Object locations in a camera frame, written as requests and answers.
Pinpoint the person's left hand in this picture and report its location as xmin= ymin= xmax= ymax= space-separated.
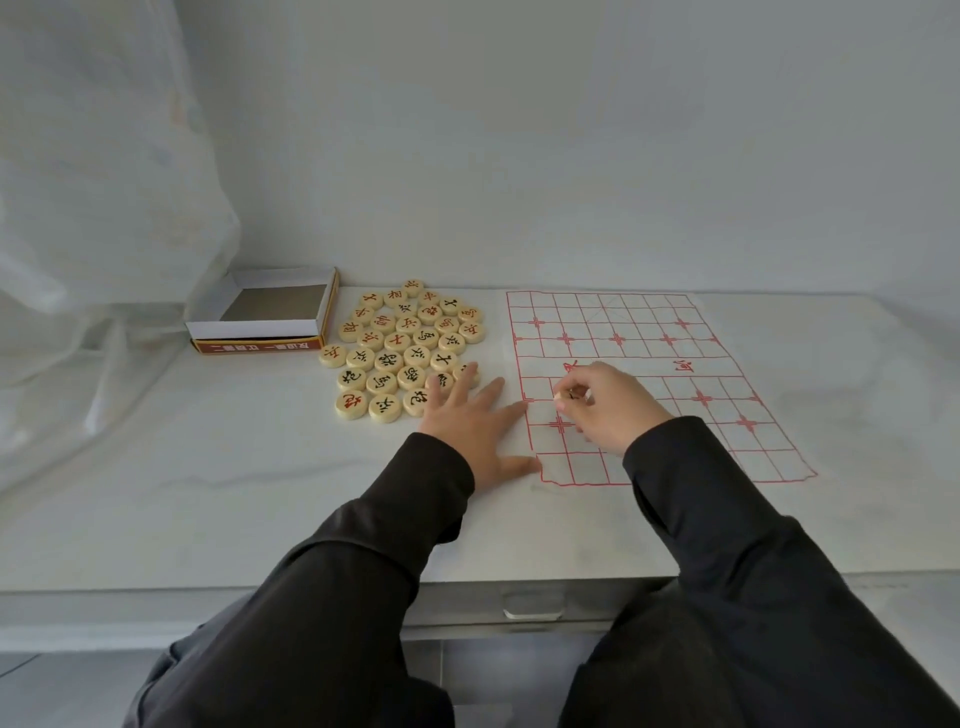
xmin=417 ymin=361 xmax=543 ymax=495

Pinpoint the person's right hand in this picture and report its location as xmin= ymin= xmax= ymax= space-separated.
xmin=553 ymin=360 xmax=675 ymax=459

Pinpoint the red grid xiangqi board sheet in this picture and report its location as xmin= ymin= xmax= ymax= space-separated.
xmin=503 ymin=288 xmax=819 ymax=489

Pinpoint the pile of wooden xiangqi pieces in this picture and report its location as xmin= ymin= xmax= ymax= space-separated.
xmin=318 ymin=278 xmax=487 ymax=425

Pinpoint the person's left forearm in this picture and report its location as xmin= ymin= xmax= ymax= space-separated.
xmin=138 ymin=432 xmax=478 ymax=728

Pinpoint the person's right forearm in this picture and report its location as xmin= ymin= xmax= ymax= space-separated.
xmin=558 ymin=416 xmax=960 ymax=728

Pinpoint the grey desk drawer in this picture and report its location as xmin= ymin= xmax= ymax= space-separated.
xmin=404 ymin=577 xmax=676 ymax=630

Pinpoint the white cardboard box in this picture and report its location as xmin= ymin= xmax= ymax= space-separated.
xmin=184 ymin=266 xmax=341 ymax=356

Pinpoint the sheer white curtain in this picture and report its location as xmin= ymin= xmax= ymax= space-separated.
xmin=0 ymin=0 xmax=241 ymax=489

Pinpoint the metal drawer handle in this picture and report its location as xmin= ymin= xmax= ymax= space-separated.
xmin=500 ymin=588 xmax=568 ymax=622

